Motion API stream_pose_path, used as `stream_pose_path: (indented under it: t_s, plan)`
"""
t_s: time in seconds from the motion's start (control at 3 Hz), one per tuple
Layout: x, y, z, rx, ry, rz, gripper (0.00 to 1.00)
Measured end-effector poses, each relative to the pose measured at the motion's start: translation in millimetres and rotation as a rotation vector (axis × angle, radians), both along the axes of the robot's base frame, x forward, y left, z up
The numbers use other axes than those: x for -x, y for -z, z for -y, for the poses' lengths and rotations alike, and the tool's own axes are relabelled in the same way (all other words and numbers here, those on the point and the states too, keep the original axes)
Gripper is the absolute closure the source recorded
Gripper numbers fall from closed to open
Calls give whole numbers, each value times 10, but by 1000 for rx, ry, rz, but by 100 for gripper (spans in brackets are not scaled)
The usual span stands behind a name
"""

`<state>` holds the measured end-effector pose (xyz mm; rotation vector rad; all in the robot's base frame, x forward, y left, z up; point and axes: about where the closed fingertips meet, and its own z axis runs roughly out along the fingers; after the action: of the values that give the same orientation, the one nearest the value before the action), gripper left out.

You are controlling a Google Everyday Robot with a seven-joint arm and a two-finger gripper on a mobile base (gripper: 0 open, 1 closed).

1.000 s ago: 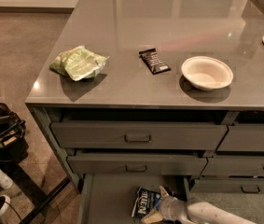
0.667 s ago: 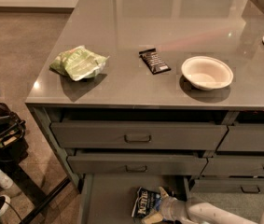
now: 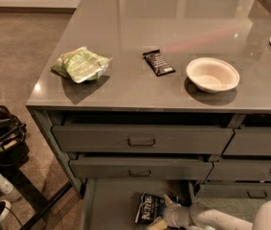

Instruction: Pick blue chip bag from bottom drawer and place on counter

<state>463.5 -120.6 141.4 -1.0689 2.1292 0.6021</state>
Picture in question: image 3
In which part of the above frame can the grey open bottom drawer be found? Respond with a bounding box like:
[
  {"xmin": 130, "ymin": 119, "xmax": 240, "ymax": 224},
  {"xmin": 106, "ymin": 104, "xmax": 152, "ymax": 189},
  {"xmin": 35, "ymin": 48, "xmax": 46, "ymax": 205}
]
[{"xmin": 79, "ymin": 178, "xmax": 193, "ymax": 230}]

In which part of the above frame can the grey middle right drawer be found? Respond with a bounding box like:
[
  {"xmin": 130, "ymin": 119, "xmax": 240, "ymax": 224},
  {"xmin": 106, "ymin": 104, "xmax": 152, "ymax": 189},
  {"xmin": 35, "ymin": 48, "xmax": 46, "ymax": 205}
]
[{"xmin": 208, "ymin": 160, "xmax": 271, "ymax": 181}]

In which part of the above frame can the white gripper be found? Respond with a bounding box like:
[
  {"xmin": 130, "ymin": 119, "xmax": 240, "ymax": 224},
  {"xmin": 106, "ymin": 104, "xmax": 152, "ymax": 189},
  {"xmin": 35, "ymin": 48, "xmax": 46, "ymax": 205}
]
[{"xmin": 147, "ymin": 195, "xmax": 192, "ymax": 230}]

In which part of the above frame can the blue Kettle chip bag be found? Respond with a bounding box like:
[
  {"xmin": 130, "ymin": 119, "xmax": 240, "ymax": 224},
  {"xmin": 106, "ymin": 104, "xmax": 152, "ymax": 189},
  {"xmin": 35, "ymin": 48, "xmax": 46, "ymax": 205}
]
[{"xmin": 135, "ymin": 192, "xmax": 166, "ymax": 224}]

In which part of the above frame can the grey top right drawer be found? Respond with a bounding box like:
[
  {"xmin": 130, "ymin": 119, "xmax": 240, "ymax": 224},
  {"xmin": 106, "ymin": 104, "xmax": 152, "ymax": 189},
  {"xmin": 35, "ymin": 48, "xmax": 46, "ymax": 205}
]
[{"xmin": 224, "ymin": 114, "xmax": 271, "ymax": 156}]

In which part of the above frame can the grey bottom right drawer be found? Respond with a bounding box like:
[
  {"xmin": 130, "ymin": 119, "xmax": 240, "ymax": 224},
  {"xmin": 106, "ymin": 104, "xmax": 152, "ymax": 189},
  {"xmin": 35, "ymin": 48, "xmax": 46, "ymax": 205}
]
[{"xmin": 194, "ymin": 183, "xmax": 271, "ymax": 199}]

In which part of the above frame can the green chip bag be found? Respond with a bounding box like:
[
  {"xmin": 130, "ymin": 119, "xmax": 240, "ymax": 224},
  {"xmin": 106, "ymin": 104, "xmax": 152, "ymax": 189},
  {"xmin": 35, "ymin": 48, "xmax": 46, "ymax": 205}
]
[{"xmin": 51, "ymin": 47, "xmax": 110, "ymax": 83}]

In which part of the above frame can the grey top left drawer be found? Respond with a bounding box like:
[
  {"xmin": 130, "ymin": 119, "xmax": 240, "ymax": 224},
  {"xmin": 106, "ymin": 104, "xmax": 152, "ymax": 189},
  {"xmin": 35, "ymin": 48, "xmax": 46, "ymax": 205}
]
[{"xmin": 52, "ymin": 122, "xmax": 234, "ymax": 154}]

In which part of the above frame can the black snack bar wrapper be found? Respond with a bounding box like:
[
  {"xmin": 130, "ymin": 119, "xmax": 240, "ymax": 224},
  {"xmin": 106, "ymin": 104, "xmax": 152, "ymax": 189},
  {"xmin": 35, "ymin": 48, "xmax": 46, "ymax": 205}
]
[{"xmin": 143, "ymin": 50, "xmax": 175, "ymax": 77}]

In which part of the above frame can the grey counter cabinet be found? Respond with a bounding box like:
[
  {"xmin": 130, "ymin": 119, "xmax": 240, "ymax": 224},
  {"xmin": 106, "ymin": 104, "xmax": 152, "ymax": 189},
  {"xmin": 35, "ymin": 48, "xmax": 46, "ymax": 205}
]
[{"xmin": 27, "ymin": 0, "xmax": 271, "ymax": 192}]

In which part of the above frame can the grey middle left drawer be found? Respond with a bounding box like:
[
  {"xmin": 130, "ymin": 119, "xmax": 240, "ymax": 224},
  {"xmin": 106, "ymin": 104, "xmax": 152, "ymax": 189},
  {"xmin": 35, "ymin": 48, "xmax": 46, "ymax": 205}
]
[{"xmin": 69, "ymin": 154, "xmax": 213, "ymax": 180}]

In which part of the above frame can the white paper bowl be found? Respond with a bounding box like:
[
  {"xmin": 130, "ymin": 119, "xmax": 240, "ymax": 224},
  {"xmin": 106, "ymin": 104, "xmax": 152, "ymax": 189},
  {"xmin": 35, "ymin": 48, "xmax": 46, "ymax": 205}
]
[{"xmin": 186, "ymin": 57, "xmax": 239, "ymax": 93}]

